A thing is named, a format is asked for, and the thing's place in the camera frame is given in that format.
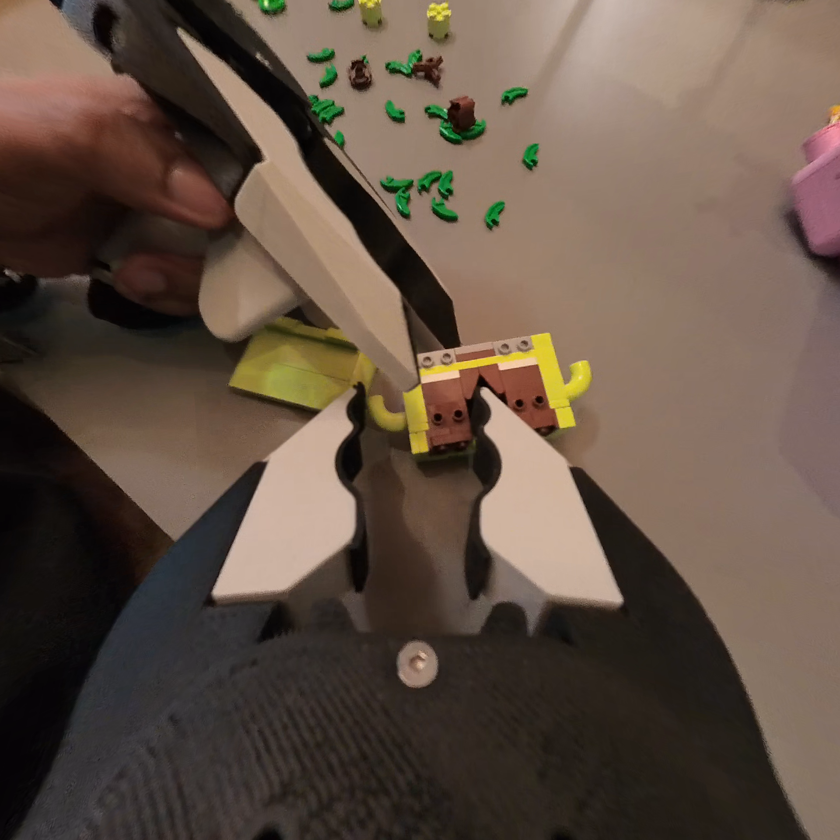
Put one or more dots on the large lime brick assembly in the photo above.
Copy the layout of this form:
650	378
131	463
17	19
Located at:
551	367

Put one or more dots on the person's dark clothing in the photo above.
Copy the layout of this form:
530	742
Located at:
46	623

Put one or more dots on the pink toy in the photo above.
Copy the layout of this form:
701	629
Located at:
820	190

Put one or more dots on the green round gear piece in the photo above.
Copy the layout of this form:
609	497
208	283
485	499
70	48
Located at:
271	5

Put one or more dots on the brown three-pronged piece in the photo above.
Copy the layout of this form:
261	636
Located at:
430	69

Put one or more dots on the person's left hand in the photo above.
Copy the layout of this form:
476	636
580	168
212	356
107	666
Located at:
79	164

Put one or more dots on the beige seat cushion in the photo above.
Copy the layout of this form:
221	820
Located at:
85	472

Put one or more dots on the brown round brick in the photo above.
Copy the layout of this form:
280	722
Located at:
461	111

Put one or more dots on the large lime smooth tile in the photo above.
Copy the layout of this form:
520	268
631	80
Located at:
308	358

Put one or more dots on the medium lime smooth tile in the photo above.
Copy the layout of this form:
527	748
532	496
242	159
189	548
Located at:
282	387

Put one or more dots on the scattered green leaf pieces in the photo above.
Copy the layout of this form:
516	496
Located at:
446	210

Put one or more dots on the brown round holed plate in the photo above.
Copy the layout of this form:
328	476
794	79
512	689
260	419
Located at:
359	73

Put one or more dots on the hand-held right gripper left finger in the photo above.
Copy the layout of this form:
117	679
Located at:
289	531

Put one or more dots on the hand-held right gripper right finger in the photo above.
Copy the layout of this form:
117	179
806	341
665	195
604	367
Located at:
544	531

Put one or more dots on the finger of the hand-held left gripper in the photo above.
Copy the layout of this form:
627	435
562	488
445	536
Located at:
394	249
315	229

